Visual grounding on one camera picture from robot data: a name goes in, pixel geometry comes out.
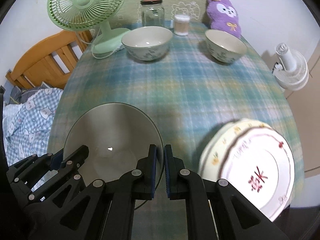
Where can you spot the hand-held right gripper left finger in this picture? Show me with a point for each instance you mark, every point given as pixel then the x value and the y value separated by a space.
pixel 153 165

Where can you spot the white clip fan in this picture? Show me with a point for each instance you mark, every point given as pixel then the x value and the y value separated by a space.
pixel 292 65

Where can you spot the glass jar with dark lid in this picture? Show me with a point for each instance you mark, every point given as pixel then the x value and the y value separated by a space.
pixel 152 15

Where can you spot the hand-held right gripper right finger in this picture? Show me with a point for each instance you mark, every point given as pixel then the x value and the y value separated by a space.
pixel 168 172

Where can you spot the wooden bed headboard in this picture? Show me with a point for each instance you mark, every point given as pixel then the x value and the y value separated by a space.
pixel 32 55

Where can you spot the grey printed pillow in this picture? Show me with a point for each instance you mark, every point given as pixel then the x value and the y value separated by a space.
pixel 15 92

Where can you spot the blue checked bear blanket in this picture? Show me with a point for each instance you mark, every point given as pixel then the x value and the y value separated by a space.
pixel 30 120

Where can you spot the large yellow floral plate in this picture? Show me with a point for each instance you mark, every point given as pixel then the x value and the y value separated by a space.
pixel 212 155

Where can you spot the purple plush toy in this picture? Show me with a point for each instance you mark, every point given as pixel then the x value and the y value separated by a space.
pixel 222 15

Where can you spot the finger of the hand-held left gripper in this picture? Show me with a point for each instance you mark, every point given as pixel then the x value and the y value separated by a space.
pixel 77 155
pixel 56 160

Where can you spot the green desk fan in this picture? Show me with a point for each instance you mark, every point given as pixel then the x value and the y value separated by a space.
pixel 85 0

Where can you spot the cotton swab container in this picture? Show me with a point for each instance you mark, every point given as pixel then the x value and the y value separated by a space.
pixel 182 26

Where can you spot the cream floral bowl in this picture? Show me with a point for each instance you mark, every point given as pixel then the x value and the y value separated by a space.
pixel 112 130
pixel 146 40
pixel 225 45

